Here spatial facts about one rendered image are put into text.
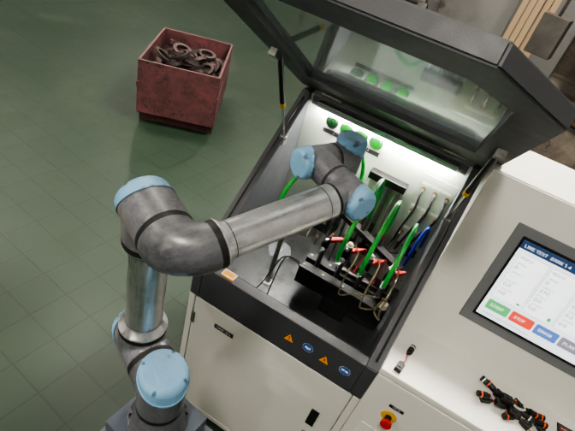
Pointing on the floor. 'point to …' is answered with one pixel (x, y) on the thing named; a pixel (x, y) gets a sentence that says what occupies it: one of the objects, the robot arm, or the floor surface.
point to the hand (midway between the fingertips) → (317, 239)
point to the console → (534, 372)
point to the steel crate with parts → (182, 79)
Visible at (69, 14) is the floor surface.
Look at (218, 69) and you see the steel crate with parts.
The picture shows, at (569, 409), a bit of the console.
